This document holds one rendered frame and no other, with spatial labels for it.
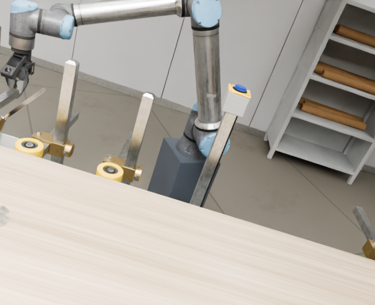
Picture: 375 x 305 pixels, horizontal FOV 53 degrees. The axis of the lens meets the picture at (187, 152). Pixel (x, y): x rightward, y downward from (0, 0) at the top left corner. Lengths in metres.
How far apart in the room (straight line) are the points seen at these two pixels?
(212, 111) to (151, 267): 0.97
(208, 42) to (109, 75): 2.62
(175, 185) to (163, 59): 2.15
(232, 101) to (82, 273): 0.63
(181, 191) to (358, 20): 2.59
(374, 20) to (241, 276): 3.36
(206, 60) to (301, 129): 2.71
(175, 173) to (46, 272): 1.22
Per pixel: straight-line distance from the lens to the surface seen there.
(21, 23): 1.54
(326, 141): 4.32
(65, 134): 1.31
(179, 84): 3.99
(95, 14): 1.65
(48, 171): 1.11
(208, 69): 1.62
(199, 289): 0.90
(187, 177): 1.99
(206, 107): 1.70
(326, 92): 4.11
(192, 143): 1.96
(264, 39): 3.87
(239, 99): 1.14
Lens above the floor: 1.54
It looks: 28 degrees down
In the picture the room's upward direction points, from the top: 19 degrees clockwise
